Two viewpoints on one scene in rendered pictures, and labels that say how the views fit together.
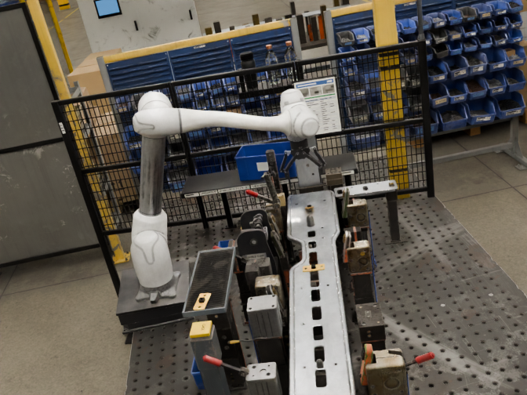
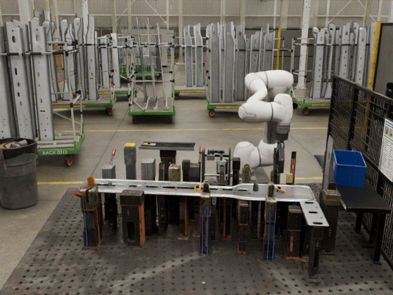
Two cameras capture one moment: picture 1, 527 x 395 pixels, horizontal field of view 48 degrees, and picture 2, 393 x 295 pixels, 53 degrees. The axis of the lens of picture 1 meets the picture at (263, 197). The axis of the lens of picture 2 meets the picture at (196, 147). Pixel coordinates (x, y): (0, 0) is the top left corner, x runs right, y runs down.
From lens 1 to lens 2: 295 cm
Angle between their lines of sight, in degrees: 82
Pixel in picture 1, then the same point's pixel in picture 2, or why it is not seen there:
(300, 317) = (151, 182)
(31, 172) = not seen: outside the picture
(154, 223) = (261, 146)
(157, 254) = (236, 153)
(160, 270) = not seen: hidden behind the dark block
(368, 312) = (133, 192)
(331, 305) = (155, 189)
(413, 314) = (197, 267)
